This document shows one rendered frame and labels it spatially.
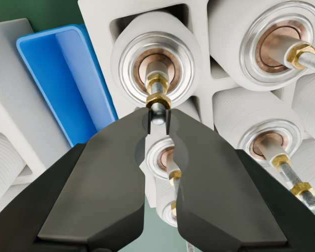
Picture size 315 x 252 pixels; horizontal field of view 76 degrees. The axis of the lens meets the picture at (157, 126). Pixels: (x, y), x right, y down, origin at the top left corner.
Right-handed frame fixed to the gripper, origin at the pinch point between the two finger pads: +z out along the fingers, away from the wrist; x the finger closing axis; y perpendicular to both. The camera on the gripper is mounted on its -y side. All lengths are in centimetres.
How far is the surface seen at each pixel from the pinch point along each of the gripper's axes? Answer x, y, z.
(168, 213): 3.0, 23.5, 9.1
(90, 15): -7.9, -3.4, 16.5
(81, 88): -16.8, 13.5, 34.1
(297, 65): 11.0, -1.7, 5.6
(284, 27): 11.2, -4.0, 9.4
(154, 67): -0.3, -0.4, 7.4
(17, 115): -21.9, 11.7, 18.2
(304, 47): 11.1, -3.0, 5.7
